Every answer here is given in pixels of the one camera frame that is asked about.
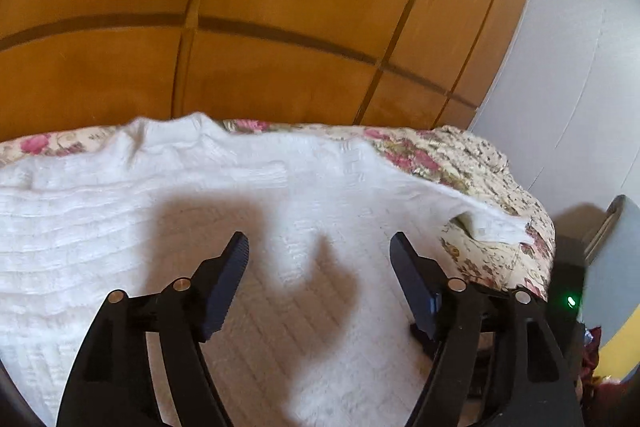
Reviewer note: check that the yellow object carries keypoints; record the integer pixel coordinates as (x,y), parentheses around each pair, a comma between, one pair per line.
(622,357)

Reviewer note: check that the white knitted sweater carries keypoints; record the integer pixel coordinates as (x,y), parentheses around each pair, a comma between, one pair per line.
(200,167)

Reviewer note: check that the floral bedspread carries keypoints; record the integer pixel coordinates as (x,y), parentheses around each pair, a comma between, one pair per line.
(475,167)

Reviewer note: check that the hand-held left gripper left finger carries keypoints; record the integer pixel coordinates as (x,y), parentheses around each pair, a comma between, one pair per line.
(226,287)

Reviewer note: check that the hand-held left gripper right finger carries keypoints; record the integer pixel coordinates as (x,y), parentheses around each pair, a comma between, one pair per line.
(412,279)

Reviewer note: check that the grey panel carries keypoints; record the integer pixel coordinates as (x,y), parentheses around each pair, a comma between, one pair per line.
(612,267)

